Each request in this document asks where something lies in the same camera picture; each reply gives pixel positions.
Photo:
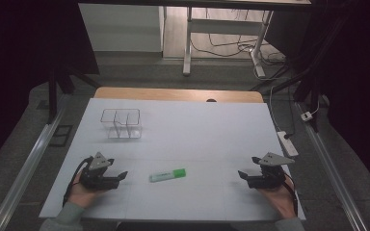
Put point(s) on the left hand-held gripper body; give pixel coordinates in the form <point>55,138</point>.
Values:
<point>98,179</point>

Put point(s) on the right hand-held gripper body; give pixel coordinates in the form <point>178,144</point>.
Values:
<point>266,179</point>

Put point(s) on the white desk frame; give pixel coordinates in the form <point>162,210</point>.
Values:
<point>221,27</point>

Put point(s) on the green highlighter marker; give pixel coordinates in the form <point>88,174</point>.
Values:
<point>167,175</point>

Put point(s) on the white power strip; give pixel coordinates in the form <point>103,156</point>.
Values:
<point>287,143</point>

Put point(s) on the white plug adapter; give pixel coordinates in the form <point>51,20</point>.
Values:
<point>306,116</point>

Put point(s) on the aluminium rail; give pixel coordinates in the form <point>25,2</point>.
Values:
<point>332,173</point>
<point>22,174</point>

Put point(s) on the black floor frame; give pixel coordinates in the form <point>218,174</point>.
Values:
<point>61,135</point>

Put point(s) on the person's right hand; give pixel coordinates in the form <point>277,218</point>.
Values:
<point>282,199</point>

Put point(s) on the clear plastic organizer box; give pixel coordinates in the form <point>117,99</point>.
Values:
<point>122,123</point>

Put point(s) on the wooden table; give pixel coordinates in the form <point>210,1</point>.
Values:
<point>173,94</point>

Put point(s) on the white table cover sheet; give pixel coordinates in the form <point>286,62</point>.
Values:
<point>189,134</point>

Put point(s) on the person's left hand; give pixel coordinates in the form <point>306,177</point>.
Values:
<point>80,194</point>

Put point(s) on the black stand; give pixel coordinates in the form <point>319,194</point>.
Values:
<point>54,93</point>
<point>305,80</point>

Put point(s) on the dark curtain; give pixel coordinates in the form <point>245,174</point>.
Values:
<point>353,80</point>
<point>22,64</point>

